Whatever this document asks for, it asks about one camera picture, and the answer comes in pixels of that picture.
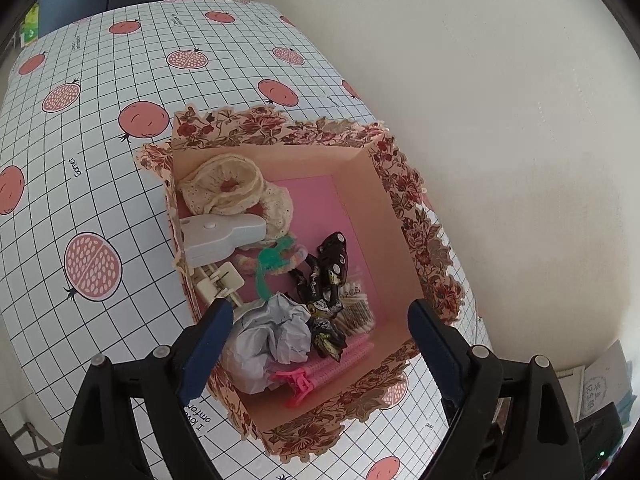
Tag desktop with checked fruit tablecloth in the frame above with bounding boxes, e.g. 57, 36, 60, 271
0, 0, 493, 480

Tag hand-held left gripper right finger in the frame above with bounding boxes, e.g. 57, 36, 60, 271
408, 299, 586, 480

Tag floral paper box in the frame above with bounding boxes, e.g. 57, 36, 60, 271
135, 104, 483, 463

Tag black patterned hair ties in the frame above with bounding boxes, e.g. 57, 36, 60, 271
290, 260, 348, 363

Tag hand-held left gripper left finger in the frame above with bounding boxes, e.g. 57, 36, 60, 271
59, 299, 236, 480

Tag crumpled grey paper ball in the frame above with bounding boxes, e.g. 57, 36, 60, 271
222, 294, 313, 396

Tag clear cotton swab box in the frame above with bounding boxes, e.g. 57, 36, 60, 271
332, 277, 376, 336

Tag pink hair clip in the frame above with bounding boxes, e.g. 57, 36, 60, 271
270, 335, 375, 408

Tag white album with wreath print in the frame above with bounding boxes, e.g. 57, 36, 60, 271
580, 340, 633, 421

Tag white plastic device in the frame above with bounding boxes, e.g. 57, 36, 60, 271
179, 212, 268, 308

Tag cream lace cloth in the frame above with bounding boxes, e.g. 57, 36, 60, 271
177, 154, 296, 241

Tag green plastic toy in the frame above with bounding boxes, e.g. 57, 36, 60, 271
252, 237, 296, 303

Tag pastel fuzzy hair tie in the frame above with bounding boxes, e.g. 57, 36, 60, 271
235, 245, 311, 276

